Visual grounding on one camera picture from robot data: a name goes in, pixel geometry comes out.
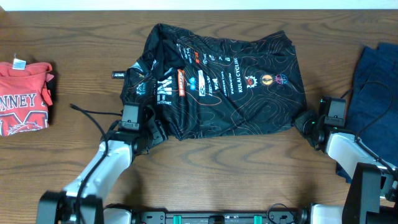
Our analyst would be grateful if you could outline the black cycling jersey orange lines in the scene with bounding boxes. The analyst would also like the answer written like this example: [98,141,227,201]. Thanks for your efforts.
[120,24,307,140]

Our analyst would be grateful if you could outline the dark navy blue garment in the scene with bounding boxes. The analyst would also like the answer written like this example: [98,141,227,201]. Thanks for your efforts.
[346,43,397,166]

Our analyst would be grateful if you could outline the red folded printed t-shirt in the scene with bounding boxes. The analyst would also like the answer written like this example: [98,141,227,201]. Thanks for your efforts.
[1,58,54,137]

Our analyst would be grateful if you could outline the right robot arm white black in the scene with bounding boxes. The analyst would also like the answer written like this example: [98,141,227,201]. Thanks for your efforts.
[294,110,397,224]

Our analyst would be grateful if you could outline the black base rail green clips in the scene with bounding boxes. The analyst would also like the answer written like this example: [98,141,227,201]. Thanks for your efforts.
[104,203,312,224]

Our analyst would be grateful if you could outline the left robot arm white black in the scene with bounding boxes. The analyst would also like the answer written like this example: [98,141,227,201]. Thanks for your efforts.
[36,103,168,223]

